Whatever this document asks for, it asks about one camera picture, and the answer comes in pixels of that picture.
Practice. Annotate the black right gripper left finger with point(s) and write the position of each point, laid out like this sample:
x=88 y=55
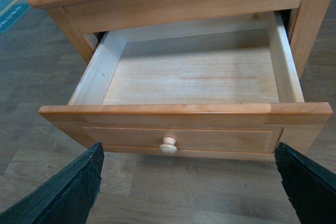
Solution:
x=65 y=198

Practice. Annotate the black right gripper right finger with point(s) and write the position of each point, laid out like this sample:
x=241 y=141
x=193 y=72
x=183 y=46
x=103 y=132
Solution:
x=309 y=186

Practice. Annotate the wooden drawer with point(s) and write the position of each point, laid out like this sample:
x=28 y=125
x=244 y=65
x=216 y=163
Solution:
x=214 y=88

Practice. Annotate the green floor mat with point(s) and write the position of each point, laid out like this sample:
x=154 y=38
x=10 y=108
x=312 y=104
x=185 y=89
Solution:
x=12 y=15

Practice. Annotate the wooden nightstand cabinet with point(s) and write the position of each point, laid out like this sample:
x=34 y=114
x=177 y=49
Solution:
x=183 y=1

